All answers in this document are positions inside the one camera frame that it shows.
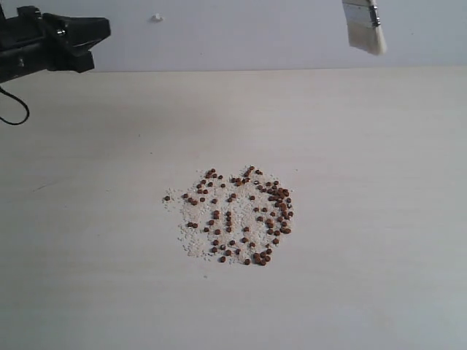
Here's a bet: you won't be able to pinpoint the white wall plug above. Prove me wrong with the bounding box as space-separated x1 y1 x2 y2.
152 13 163 22

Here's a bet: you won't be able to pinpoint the white wooden paint brush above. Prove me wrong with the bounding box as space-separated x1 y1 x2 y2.
342 0 387 56

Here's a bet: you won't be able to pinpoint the brown beans and white grains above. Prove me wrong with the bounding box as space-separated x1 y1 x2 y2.
161 166 295 266

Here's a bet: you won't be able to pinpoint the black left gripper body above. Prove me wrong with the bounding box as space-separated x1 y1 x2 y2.
1 6 110 83

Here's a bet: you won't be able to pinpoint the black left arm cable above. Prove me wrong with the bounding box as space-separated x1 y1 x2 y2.
0 85 31 127

